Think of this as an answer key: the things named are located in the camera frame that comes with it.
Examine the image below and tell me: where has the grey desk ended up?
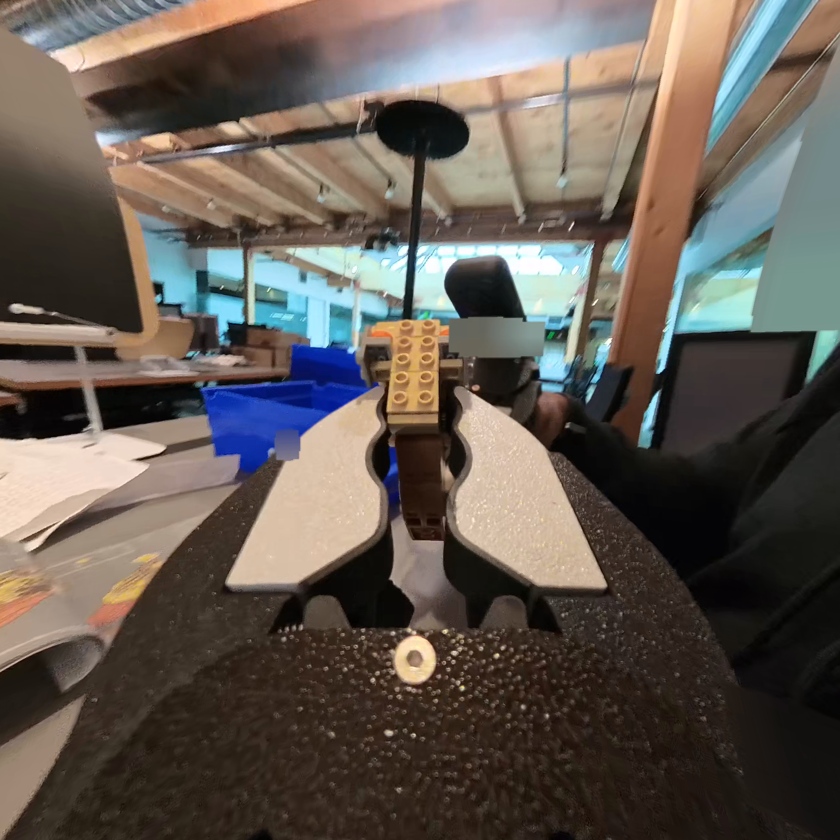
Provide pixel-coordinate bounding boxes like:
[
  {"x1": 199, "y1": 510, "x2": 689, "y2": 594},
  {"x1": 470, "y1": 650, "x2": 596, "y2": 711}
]
[{"x1": 0, "y1": 414, "x2": 263, "y2": 815}]

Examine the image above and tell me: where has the blue plastic bin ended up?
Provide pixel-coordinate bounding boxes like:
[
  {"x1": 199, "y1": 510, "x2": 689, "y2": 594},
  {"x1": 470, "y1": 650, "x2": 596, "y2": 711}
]
[
  {"x1": 200, "y1": 380, "x2": 401, "y2": 508},
  {"x1": 289, "y1": 346, "x2": 370, "y2": 388}
]

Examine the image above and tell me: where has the long wooden table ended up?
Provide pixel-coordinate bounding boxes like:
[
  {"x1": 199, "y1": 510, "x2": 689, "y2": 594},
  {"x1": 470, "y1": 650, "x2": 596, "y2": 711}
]
[{"x1": 0, "y1": 357, "x2": 291, "y2": 395}]

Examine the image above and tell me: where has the black pole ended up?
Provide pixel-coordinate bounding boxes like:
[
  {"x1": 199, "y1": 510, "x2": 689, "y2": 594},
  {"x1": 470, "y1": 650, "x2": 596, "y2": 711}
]
[{"x1": 376, "y1": 100, "x2": 471, "y2": 322}]

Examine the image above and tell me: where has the brown cardboard box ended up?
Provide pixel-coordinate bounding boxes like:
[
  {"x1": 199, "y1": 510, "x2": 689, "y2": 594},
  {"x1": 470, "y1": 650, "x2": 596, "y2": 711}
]
[{"x1": 243, "y1": 329, "x2": 298, "y2": 370}]

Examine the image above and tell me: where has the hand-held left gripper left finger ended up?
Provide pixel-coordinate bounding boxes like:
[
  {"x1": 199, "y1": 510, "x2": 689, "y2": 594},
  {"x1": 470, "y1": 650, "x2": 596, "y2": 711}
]
[{"x1": 227, "y1": 386, "x2": 395, "y2": 598}]

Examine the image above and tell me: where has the wooden pillar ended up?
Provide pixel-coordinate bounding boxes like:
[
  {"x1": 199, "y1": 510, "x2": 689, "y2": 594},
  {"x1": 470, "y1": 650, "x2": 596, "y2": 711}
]
[{"x1": 607, "y1": 0, "x2": 739, "y2": 442}]

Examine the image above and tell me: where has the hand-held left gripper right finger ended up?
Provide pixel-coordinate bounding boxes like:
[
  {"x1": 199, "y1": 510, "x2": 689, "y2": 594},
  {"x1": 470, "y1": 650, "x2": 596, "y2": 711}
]
[{"x1": 444, "y1": 386, "x2": 609, "y2": 598}]

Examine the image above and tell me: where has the tan brick model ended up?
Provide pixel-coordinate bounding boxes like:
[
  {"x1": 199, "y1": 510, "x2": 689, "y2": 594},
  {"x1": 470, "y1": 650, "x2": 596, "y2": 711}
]
[{"x1": 365, "y1": 319, "x2": 462, "y2": 542}]

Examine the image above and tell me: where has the silver ceiling duct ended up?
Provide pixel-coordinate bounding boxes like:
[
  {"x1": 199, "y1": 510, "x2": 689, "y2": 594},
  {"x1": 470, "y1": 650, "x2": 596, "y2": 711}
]
[{"x1": 0, "y1": 0, "x2": 200, "y2": 53}]

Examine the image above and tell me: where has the grey instruction booklet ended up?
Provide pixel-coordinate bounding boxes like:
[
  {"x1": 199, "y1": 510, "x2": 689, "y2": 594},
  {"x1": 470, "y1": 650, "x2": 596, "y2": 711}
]
[{"x1": 0, "y1": 536, "x2": 174, "y2": 686}]

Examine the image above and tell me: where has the person's right hand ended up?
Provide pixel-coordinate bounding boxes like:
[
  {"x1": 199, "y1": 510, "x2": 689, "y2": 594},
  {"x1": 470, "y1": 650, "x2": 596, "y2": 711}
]
[{"x1": 529, "y1": 390, "x2": 574, "y2": 450}]

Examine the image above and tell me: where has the black tablet on white stand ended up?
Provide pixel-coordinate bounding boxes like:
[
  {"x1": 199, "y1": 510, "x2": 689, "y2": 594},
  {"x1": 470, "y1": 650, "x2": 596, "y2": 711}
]
[{"x1": 0, "y1": 33, "x2": 161, "y2": 363}]

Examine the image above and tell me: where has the black framed screen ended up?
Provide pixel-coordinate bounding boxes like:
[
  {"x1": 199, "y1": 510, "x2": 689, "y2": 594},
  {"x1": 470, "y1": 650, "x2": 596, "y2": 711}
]
[{"x1": 650, "y1": 330, "x2": 819, "y2": 455}]

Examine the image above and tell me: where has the white dotted paper sheet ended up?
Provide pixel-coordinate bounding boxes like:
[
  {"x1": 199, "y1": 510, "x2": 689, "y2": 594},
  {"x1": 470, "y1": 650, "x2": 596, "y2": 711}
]
[{"x1": 0, "y1": 437, "x2": 149, "y2": 547}]

